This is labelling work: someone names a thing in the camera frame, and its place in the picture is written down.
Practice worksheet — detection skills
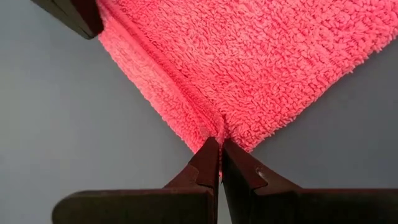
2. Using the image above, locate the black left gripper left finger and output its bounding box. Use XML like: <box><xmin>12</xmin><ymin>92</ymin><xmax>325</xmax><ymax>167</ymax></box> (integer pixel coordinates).
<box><xmin>51</xmin><ymin>137</ymin><xmax>220</xmax><ymax>224</ymax></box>

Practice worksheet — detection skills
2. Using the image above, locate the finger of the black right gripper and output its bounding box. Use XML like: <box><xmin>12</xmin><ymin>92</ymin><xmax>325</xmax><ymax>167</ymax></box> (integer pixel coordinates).
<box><xmin>30</xmin><ymin>0</ymin><xmax>104</xmax><ymax>40</ymax></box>

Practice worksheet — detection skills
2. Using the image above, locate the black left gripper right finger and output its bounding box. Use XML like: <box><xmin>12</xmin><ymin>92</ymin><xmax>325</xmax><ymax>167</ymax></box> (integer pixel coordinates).
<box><xmin>221</xmin><ymin>138</ymin><xmax>398</xmax><ymax>224</ymax></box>

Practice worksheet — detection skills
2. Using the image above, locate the pink terry towel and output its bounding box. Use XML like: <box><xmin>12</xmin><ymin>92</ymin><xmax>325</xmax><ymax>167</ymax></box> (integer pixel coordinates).
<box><xmin>95</xmin><ymin>0</ymin><xmax>398</xmax><ymax>177</ymax></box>

